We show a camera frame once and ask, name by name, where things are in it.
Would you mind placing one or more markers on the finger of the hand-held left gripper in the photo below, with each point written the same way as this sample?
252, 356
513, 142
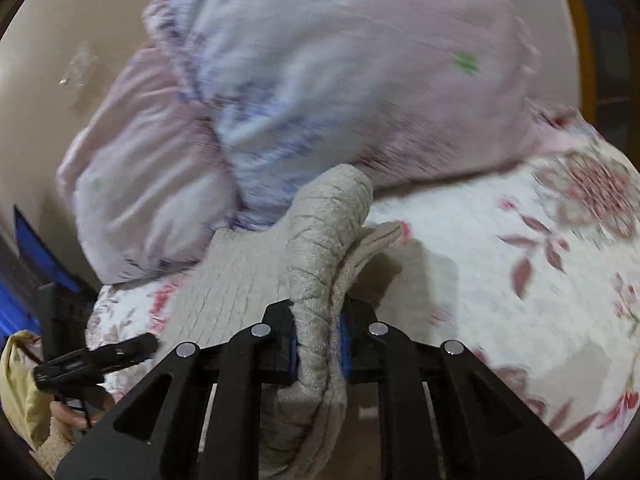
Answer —
132, 347

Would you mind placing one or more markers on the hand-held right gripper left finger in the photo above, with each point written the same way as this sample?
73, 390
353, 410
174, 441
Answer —
289, 357

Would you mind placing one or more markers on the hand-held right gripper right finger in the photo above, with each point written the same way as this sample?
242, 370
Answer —
345, 352

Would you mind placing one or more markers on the person's left forearm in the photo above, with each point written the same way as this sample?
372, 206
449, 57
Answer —
57, 452

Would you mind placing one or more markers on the person's left hand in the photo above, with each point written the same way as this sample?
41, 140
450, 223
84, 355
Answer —
75, 412

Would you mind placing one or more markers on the yellow cloth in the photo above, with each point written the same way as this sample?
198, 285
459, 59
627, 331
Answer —
20, 390

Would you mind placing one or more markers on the black rectangular object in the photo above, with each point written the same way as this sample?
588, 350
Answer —
65, 315

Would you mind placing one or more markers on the blue fabric item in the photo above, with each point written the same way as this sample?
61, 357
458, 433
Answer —
45, 250

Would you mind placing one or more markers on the white floral bed sheet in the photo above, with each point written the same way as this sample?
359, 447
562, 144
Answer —
475, 285

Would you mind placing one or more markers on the floral pillow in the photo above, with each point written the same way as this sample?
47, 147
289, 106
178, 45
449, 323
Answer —
300, 85

